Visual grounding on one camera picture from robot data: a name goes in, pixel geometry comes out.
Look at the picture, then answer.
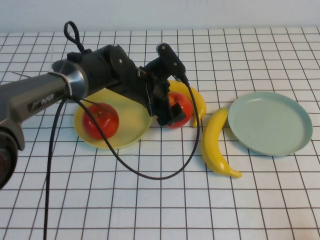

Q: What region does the light blue plastic plate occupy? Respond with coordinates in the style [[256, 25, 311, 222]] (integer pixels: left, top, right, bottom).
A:
[[227, 91, 314, 158]]

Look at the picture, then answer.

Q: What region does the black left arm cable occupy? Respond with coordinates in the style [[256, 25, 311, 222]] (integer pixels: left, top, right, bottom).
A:
[[43, 21, 202, 240]]

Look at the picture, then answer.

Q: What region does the yellow plastic banana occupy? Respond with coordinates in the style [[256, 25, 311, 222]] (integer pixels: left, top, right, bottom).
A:
[[201, 107, 243, 179]]

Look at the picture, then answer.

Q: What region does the white grid tablecloth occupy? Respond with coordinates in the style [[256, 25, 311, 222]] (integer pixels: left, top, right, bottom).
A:
[[0, 27, 320, 240]]

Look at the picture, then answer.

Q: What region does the yellow banana with green tip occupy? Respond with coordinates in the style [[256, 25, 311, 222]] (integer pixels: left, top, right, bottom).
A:
[[167, 79, 207, 128]]

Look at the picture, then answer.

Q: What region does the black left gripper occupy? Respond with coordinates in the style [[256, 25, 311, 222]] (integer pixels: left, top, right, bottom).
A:
[[136, 56, 187, 127]]

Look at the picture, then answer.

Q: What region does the yellow plastic plate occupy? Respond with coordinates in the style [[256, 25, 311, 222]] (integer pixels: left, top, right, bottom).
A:
[[73, 88, 153, 150]]

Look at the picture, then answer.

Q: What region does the red plastic apple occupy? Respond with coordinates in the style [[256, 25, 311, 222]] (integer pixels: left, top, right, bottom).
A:
[[82, 102, 120, 140], [164, 91, 194, 130]]

